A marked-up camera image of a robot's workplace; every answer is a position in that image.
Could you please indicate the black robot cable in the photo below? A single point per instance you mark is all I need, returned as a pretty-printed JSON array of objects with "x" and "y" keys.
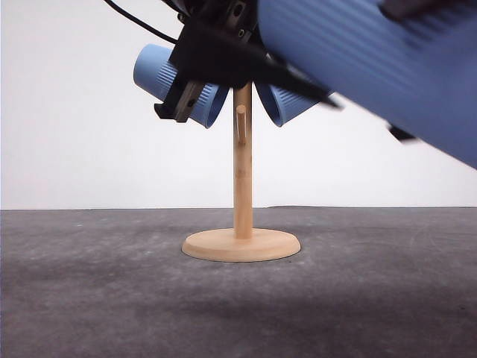
[{"x": 140, "y": 23}]

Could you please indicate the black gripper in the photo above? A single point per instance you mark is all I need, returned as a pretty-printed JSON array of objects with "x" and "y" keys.
[{"x": 221, "y": 43}]

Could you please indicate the blue ribbed cup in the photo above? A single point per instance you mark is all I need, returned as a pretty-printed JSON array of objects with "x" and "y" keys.
[
  {"x": 155, "y": 73},
  {"x": 283, "y": 102},
  {"x": 411, "y": 64}
]

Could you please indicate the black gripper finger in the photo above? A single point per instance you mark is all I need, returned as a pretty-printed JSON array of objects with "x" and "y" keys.
[{"x": 400, "y": 135}]

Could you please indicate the wooden cup tree stand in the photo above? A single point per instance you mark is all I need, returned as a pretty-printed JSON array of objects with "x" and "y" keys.
[{"x": 242, "y": 243}]

